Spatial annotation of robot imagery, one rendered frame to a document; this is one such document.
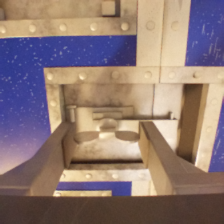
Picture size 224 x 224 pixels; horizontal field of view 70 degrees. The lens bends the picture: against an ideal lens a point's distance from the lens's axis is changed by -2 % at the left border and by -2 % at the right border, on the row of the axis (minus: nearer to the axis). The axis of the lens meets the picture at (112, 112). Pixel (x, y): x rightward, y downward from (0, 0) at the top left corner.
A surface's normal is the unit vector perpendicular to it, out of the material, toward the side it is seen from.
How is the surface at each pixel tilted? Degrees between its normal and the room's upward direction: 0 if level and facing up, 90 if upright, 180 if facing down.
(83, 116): 90
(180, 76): 90
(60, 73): 90
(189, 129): 90
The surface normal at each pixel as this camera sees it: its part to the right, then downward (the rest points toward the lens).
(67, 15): 0.00, 0.29
